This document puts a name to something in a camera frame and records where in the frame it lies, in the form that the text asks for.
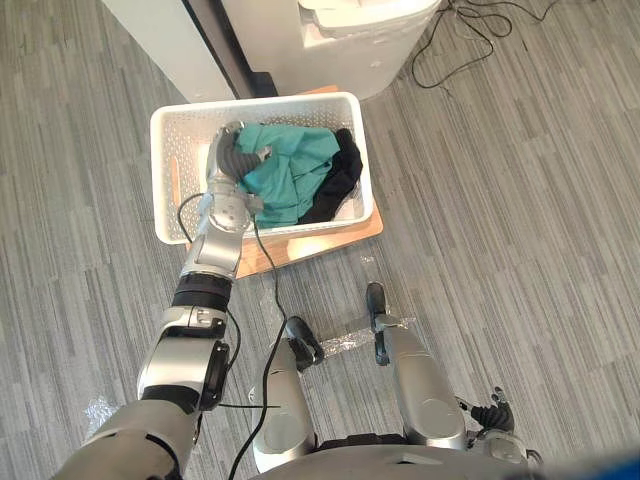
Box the clear plastic wrap scrap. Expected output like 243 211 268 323
317 315 417 359

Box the robot left dark foot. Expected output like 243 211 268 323
284 315 326 372

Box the robot right dark foot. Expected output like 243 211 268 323
365 282 401 367

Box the robot silver torso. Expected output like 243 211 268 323
247 433 531 480

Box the robot dark foot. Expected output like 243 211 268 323
365 282 401 367
284 315 326 372

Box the robot left silver leg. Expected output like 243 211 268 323
251 337 318 474

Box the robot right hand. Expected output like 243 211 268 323
470 385 516 435

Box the black robot wrist cable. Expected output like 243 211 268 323
177 192 290 480

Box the white cabinet with black edge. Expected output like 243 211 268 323
101 0 279 103

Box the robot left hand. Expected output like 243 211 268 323
206 120 273 189

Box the black cloth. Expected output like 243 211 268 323
298 127 364 226

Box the robot right silver leg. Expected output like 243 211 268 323
384 324 467 451

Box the small clear plastic scrap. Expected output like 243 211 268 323
83 395 120 429

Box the white round appliance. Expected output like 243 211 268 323
272 0 444 103

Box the teal green cloth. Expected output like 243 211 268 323
234 123 342 231

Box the wooden board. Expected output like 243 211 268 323
185 84 385 280

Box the white perforated laundry basket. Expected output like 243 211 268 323
149 91 375 246

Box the black floor cable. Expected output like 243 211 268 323
410 0 561 96

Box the robot silver leg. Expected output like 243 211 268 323
251 337 318 474
384 324 467 451

